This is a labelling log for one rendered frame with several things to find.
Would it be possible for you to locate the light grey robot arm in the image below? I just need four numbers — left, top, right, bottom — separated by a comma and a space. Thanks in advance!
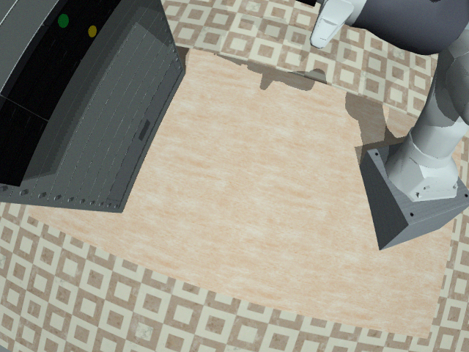
310, 0, 469, 202

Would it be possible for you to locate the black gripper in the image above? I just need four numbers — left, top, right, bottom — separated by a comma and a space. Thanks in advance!
296, 0, 317, 7

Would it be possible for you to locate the grey server rack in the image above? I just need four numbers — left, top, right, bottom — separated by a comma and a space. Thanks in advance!
0, 0, 185, 213

